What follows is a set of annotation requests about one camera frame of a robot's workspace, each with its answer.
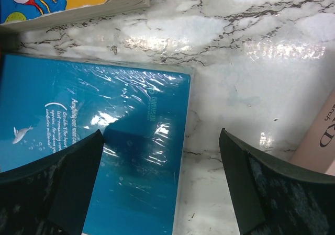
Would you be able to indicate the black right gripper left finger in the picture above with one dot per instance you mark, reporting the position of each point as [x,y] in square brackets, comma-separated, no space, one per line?
[52,195]

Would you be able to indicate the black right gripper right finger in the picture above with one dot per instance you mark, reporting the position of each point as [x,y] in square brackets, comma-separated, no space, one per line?
[272,196]

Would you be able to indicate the blue paperback book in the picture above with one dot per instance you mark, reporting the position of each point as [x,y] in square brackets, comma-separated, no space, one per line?
[141,110]

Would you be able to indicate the orange treehouse storybook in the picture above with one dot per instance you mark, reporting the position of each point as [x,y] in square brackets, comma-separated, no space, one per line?
[24,15]

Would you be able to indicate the flower cover Designer Fate book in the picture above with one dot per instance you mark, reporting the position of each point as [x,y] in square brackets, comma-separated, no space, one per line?
[316,151]

